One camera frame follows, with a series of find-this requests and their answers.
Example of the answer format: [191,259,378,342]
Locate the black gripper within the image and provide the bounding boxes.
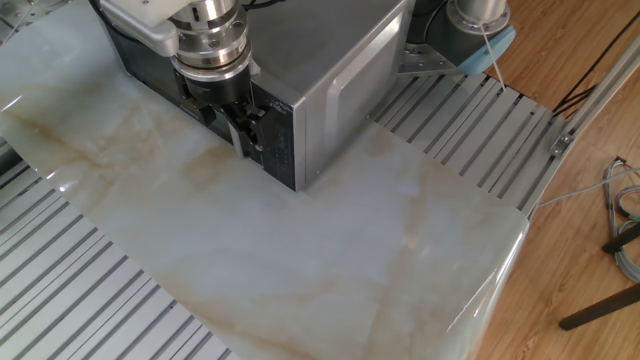
[172,60,266,151]

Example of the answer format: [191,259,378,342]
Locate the black glass microwave door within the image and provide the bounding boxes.
[99,14,265,166]

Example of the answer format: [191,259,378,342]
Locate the silver microwave body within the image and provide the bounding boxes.
[94,0,416,193]

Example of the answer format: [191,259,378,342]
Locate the marble pattern table cover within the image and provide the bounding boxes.
[0,0,530,360]

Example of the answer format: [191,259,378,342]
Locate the white zip tie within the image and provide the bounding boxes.
[479,22,507,94]

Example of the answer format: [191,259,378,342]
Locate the dark wooden furniture leg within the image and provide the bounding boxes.
[602,222,640,255]
[558,283,640,332]

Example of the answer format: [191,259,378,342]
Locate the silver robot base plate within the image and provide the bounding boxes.
[397,42,466,79]

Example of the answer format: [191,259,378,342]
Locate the metal corner bracket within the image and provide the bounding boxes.
[548,132,575,159]

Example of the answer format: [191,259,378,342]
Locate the black floor cables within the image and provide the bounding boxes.
[552,9,640,119]

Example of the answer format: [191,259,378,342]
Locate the thin grey cable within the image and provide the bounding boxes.
[535,167,640,209]

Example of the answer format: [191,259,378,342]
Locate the aluminium frame rail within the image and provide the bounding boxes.
[524,33,640,219]

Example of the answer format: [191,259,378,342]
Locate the grey cable bundle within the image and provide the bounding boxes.
[602,157,640,284]

